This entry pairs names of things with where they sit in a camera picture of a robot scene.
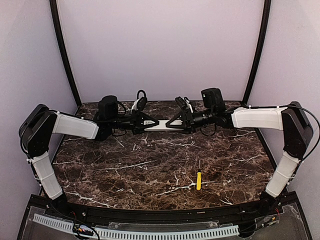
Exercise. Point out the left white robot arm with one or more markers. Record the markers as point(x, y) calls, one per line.
point(36, 131)

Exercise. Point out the left black frame post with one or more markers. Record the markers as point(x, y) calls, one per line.
point(63, 51)

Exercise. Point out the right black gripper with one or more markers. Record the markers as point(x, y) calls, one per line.
point(188, 120)

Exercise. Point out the black frame post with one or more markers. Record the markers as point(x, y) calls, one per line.
point(63, 51)
point(258, 51)

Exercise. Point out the right black frame post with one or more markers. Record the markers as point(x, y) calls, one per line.
point(258, 51)

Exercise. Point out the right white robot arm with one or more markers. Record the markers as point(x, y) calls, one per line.
point(290, 119)

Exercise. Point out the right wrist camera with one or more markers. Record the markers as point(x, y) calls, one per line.
point(213, 99)

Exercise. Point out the yellow handled screwdriver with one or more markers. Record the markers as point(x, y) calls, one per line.
point(199, 177)

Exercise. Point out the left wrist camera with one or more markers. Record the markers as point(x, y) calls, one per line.
point(108, 107)

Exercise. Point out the white slotted cable duct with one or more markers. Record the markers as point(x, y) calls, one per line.
point(113, 234)

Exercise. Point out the black front rail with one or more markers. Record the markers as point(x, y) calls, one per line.
point(235, 214)

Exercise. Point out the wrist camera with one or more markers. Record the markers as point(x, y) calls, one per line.
point(108, 107)
point(213, 99)

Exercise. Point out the white remote control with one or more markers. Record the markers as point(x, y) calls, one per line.
point(162, 126)

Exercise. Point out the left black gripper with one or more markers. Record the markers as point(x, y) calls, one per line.
point(136, 122)

